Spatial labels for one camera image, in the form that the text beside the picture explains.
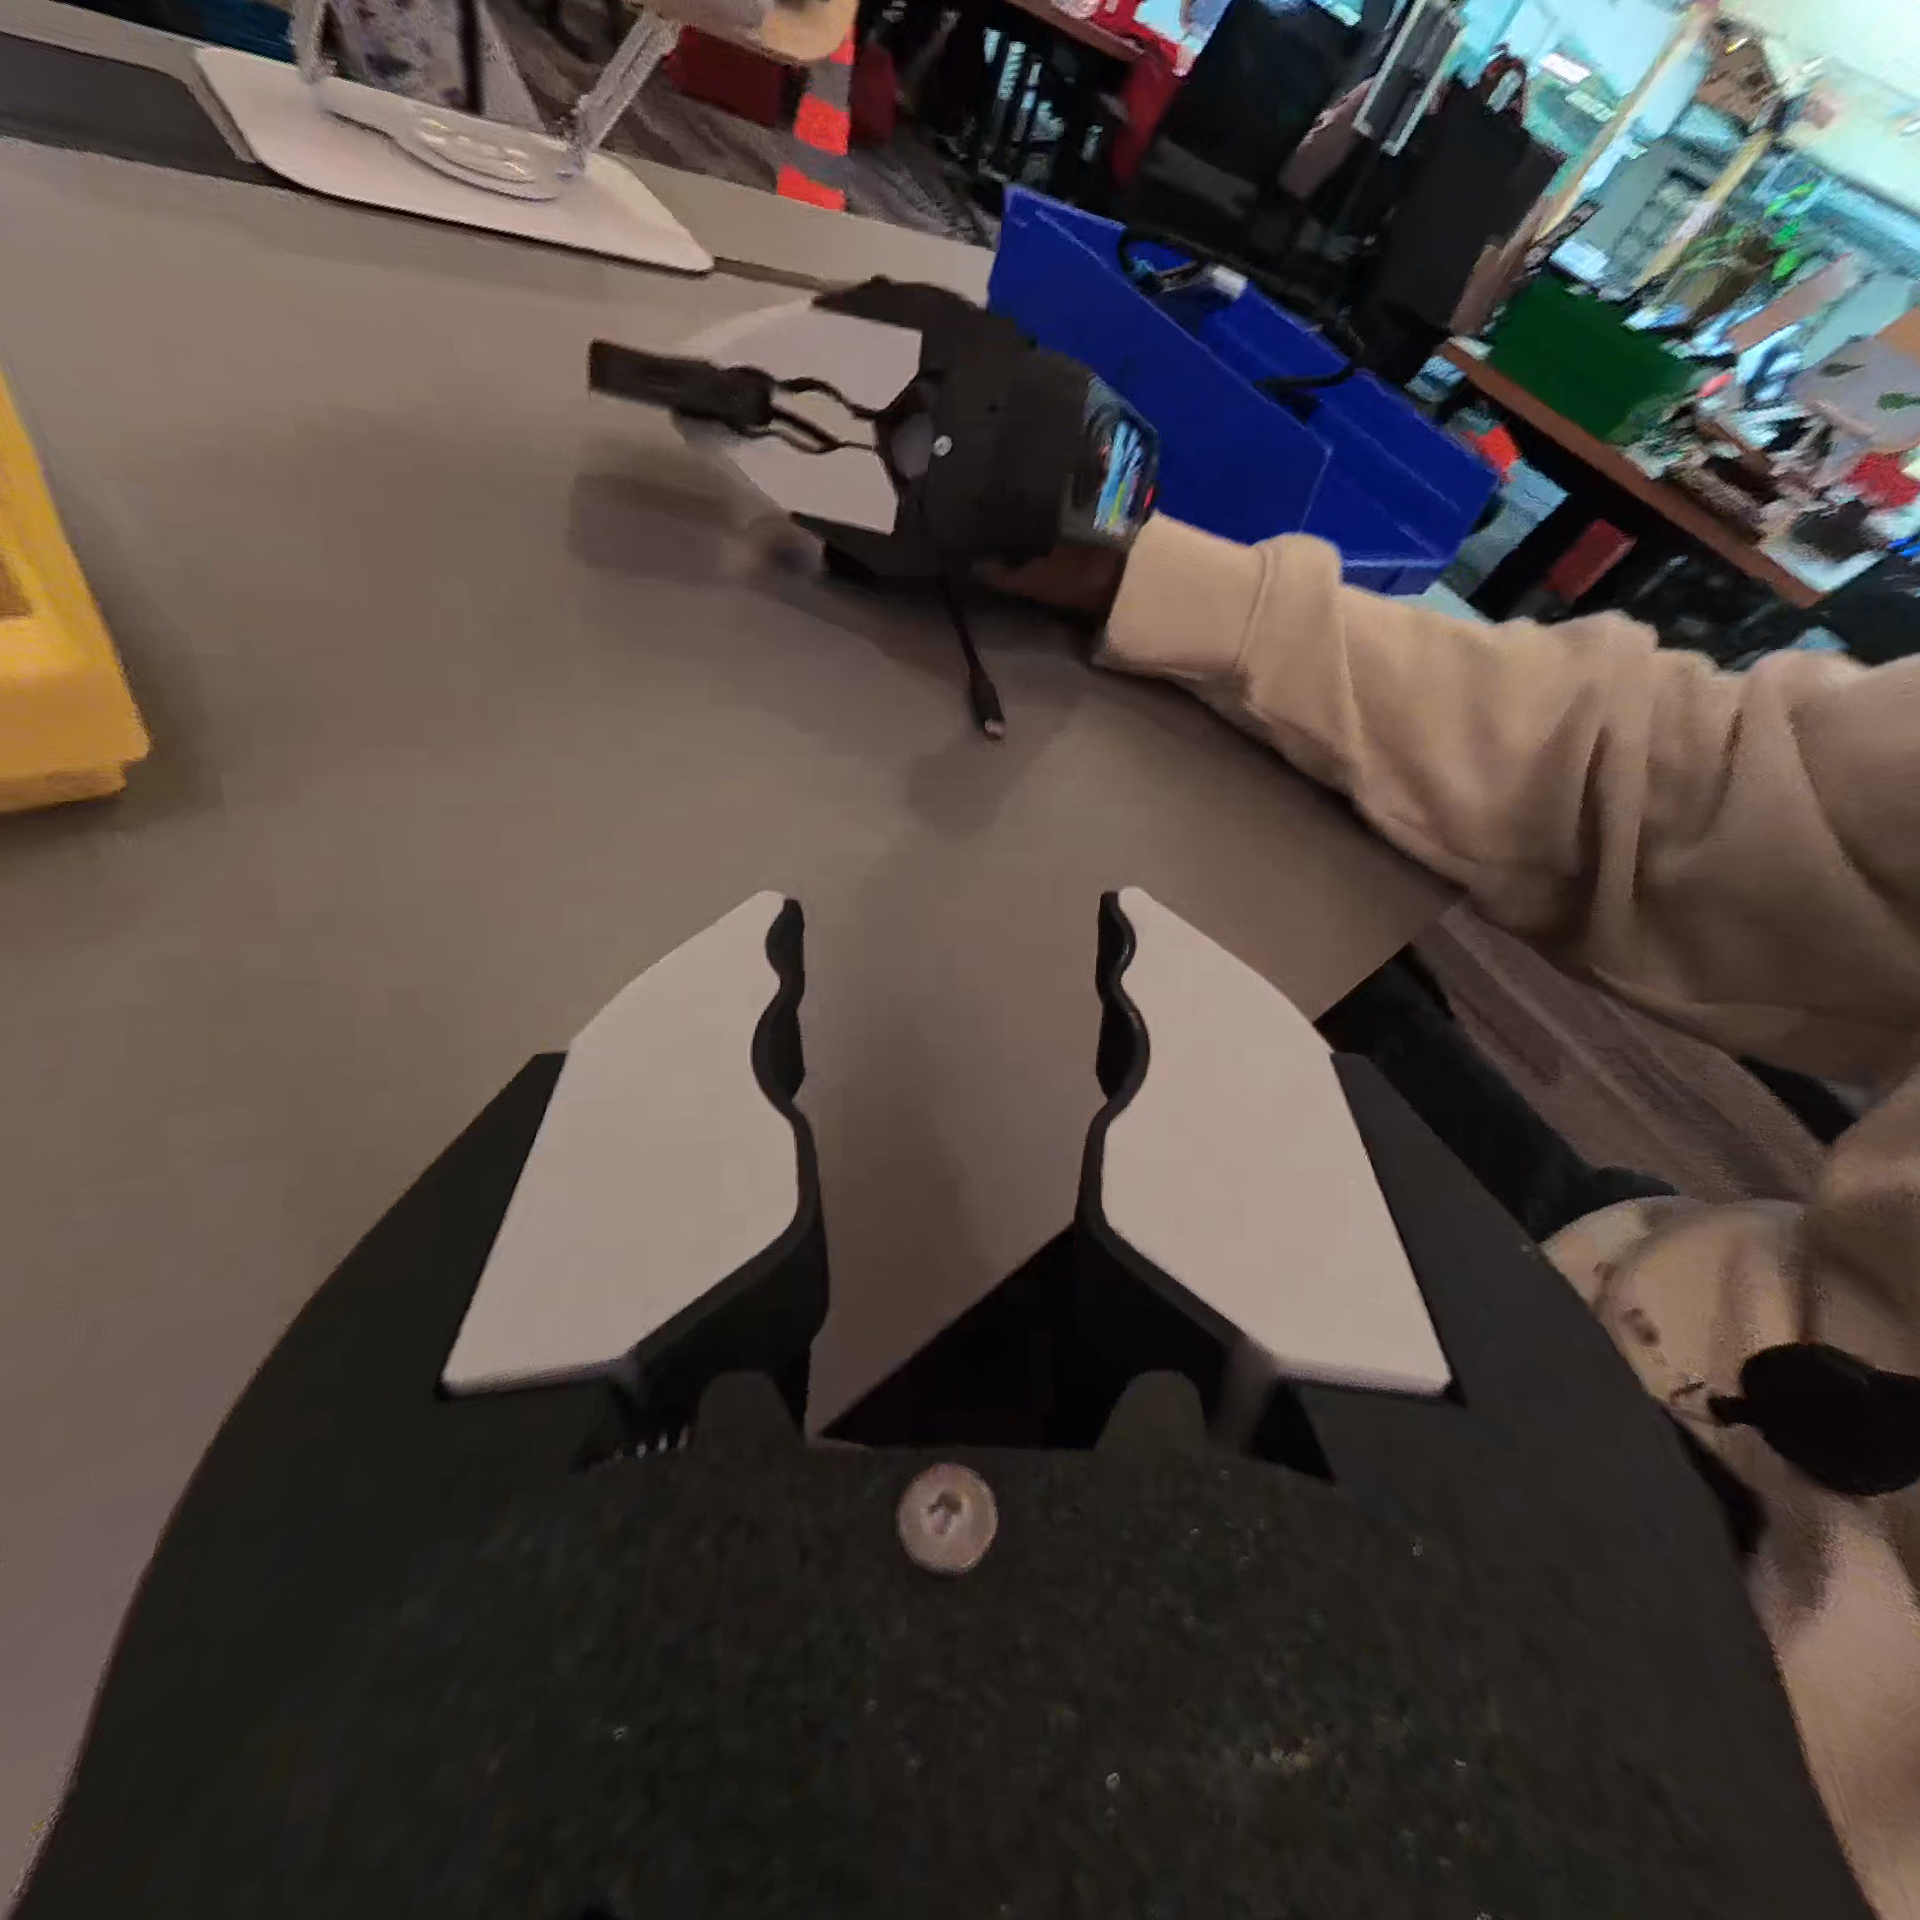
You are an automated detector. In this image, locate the blue plastic bin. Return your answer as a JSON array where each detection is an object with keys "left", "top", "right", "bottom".
[{"left": 984, "top": 185, "right": 1501, "bottom": 597}]

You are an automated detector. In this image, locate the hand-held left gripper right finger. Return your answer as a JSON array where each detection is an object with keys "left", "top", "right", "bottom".
[{"left": 1074, "top": 887, "right": 1457, "bottom": 1448}]

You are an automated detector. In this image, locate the grey desk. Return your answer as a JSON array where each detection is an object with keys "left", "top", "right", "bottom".
[{"left": 0, "top": 30, "right": 1464, "bottom": 1863}]

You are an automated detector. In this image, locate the person's right forearm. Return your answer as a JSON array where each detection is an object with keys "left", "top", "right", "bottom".
[{"left": 1087, "top": 530, "right": 1920, "bottom": 1097}]

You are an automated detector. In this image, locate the yellow plastic bin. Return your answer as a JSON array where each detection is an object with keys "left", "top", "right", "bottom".
[{"left": 0, "top": 368, "right": 154, "bottom": 816}]

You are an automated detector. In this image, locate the white panel stand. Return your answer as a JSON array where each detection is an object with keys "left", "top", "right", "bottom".
[{"left": 193, "top": 0, "right": 715, "bottom": 279}]

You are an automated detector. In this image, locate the person's right hand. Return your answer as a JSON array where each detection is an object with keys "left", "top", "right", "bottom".
[{"left": 981, "top": 538, "right": 1146, "bottom": 630}]

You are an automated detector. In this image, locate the cluttered wooden table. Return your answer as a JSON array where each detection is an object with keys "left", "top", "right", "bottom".
[{"left": 1437, "top": 332, "right": 1920, "bottom": 616}]

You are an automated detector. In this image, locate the orange traffic cone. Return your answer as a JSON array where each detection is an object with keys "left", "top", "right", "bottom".
[{"left": 773, "top": 32, "right": 862, "bottom": 214}]

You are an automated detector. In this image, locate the person's torso in cream hoodie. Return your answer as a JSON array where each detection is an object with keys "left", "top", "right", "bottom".
[{"left": 1542, "top": 1071, "right": 1920, "bottom": 1920}]

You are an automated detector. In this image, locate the green plastic bin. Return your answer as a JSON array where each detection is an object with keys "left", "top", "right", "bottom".
[{"left": 1482, "top": 274, "right": 1707, "bottom": 447}]

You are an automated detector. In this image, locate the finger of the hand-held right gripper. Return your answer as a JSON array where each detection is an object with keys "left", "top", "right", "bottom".
[
  {"left": 701, "top": 299, "right": 926, "bottom": 423},
  {"left": 715, "top": 433, "right": 902, "bottom": 540}
]

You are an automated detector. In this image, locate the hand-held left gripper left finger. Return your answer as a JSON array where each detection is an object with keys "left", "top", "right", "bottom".
[{"left": 439, "top": 889, "right": 831, "bottom": 1446}]

